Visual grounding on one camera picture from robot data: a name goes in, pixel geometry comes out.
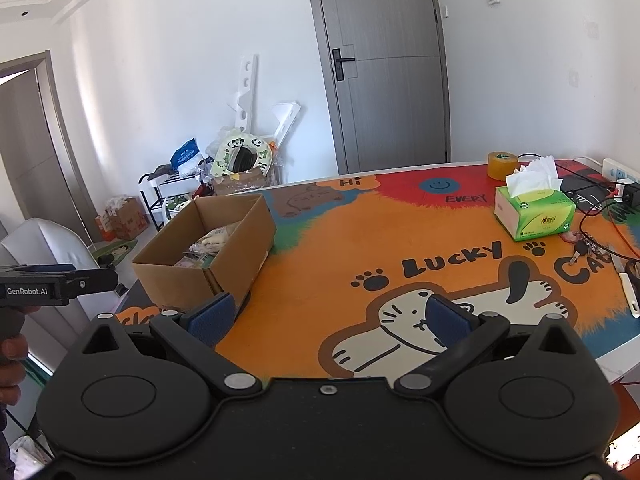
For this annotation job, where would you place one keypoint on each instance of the brown wooden door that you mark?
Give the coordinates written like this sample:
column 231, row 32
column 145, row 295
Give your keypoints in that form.
column 45, row 160

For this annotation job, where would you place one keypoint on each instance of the white chair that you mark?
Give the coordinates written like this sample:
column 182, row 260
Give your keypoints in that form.
column 45, row 250

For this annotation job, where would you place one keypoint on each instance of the green tissue box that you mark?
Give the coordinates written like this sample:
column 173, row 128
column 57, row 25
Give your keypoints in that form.
column 537, row 215

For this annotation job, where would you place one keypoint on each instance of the person's left hand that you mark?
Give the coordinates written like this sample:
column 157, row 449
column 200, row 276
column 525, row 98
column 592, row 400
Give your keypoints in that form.
column 12, row 377

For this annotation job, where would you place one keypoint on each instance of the yellow tape roll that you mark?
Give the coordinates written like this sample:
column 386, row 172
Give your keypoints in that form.
column 502, row 166

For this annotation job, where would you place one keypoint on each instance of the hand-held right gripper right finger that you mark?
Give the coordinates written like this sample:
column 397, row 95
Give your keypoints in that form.
column 447, row 321

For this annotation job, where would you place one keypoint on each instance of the long white bread packet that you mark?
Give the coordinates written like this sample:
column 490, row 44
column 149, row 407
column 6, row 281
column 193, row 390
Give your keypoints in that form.
column 215, row 240

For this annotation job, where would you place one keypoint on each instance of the black charger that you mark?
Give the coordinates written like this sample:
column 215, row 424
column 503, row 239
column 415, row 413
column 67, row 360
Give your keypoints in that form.
column 631, row 196

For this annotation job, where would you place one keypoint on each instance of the black notebook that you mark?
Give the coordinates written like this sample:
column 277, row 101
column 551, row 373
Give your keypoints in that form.
column 582, row 185

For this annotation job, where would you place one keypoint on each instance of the short white foam piece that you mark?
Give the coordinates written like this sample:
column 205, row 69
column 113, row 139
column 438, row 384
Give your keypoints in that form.
column 286, row 122

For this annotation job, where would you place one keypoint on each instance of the green cartoon floor mat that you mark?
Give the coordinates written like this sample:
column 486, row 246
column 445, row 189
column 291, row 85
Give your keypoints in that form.
column 115, row 250

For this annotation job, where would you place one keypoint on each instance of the grey door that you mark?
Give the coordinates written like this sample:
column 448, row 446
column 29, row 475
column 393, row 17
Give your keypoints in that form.
column 385, row 60

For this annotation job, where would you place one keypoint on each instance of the white power strip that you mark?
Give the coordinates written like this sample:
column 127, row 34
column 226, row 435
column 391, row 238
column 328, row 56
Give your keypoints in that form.
column 620, row 170

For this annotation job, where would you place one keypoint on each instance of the black knife sheath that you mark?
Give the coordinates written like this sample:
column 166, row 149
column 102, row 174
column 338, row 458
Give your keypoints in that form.
column 635, row 272

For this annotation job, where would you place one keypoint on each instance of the brown cardboard box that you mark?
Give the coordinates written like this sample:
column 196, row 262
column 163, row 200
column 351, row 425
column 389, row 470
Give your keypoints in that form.
column 225, row 270

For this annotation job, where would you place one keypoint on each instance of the green biscuit packet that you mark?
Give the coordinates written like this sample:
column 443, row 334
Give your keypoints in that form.
column 194, row 261

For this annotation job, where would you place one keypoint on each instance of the bunch of keys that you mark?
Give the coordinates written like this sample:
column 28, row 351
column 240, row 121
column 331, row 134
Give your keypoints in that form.
column 582, row 247

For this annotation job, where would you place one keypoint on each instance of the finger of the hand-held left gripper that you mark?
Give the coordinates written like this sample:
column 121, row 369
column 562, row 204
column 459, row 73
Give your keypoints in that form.
column 35, row 269
column 95, row 281

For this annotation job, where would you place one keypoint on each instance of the black shoe rack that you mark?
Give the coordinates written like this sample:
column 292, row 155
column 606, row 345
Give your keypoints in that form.
column 155, row 195

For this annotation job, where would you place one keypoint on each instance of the blue plastic bag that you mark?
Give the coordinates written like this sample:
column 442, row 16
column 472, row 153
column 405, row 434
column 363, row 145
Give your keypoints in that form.
column 185, row 155

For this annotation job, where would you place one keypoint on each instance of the cardboard boxes on floor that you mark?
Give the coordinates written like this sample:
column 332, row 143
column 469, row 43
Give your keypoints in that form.
column 125, row 217

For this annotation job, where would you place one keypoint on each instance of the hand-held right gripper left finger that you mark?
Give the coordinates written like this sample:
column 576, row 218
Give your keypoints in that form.
column 212, row 320

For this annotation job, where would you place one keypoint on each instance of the colourful cartoon table mat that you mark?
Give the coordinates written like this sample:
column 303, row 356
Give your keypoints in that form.
column 350, row 240

